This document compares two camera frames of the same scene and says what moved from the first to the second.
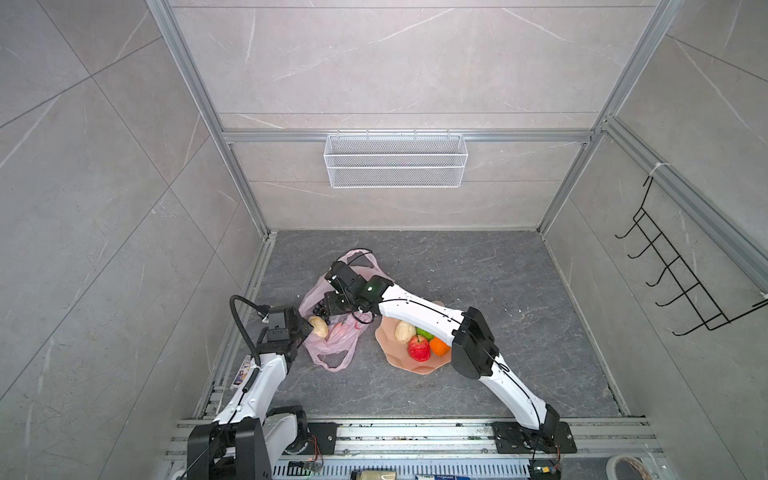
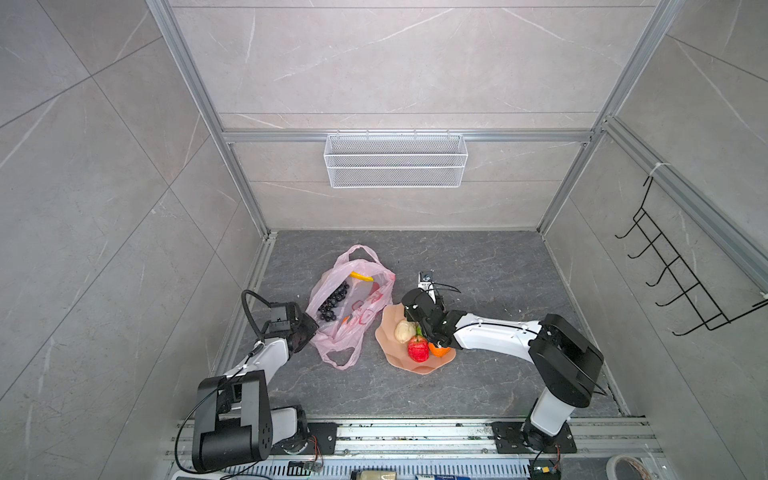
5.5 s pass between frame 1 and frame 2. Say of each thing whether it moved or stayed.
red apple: stayed
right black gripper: moved
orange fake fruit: stayed
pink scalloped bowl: stayed
